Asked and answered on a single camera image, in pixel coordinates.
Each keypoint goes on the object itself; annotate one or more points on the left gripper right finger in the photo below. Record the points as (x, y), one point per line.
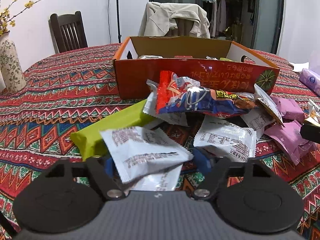
(214, 170)

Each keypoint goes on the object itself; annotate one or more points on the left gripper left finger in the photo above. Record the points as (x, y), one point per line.
(94, 170)

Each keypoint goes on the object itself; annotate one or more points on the green snack bar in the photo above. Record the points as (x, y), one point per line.
(89, 141)
(225, 59)

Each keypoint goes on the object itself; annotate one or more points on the pink snack packet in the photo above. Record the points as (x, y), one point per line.
(289, 139)
(289, 109)

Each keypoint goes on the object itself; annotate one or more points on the green snack bar on table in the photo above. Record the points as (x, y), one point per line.
(89, 141)

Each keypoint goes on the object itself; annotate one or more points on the purple tissue pack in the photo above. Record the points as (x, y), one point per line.
(311, 80)

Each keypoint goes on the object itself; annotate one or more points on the brown white snack packet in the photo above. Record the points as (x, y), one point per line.
(265, 100)

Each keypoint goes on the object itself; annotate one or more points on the white tissue paper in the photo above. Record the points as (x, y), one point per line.
(298, 67)

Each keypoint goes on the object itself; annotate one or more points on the red blue snack bag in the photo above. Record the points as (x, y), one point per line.
(183, 94)

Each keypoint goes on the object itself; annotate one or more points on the colourful patterned tablecloth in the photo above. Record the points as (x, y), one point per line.
(69, 91)

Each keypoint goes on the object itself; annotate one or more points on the red cardboard box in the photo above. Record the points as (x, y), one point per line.
(196, 58)

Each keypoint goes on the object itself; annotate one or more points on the white packet in box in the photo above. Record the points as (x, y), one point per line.
(142, 57)

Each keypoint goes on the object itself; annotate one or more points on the floral ceramic vase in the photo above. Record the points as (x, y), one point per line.
(10, 65)

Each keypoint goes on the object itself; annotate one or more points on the black light stand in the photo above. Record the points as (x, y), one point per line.
(118, 21)

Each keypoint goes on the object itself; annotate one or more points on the chair under jacket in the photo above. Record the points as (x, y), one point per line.
(183, 28)

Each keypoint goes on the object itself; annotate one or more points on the dark wooden chair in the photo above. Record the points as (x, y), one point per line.
(68, 31)

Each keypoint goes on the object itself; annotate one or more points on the beige jacket on chair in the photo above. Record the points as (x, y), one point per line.
(158, 18)

